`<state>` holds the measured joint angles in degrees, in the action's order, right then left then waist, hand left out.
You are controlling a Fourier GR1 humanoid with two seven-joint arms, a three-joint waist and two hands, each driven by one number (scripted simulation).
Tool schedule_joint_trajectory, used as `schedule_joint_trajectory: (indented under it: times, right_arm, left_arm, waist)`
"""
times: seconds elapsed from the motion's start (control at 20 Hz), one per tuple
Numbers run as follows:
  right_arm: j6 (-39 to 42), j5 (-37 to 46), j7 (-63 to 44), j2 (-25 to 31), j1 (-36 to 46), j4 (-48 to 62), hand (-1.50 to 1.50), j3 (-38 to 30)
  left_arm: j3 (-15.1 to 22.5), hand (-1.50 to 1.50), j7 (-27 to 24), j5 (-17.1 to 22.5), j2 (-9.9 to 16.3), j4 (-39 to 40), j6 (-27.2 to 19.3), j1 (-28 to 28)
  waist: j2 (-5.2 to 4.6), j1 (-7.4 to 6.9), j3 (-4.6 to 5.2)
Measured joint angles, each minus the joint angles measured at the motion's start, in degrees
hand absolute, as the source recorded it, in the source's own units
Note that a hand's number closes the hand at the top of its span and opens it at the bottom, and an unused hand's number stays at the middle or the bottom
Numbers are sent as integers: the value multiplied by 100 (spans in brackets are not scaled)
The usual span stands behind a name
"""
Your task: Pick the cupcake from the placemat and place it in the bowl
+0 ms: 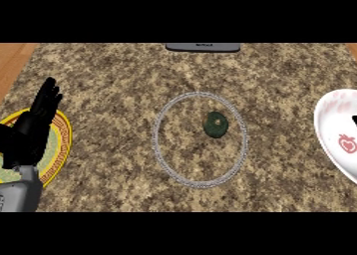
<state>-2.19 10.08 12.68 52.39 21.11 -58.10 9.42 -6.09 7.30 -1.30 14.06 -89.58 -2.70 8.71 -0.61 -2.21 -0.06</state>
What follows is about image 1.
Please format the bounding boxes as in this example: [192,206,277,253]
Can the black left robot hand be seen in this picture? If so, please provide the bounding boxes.
[0,77,64,170]

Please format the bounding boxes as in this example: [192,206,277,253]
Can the white bowl with red print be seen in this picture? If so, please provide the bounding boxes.
[313,88,357,191]

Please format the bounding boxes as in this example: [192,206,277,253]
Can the dark green cupcake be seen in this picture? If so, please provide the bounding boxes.
[202,111,230,139]

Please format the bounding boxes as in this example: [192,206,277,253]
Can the yellow patterned round plate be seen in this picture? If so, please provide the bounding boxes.
[0,107,75,189]

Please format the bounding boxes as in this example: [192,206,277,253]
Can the dark grey flat appliance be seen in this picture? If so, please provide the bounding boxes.
[165,43,242,53]

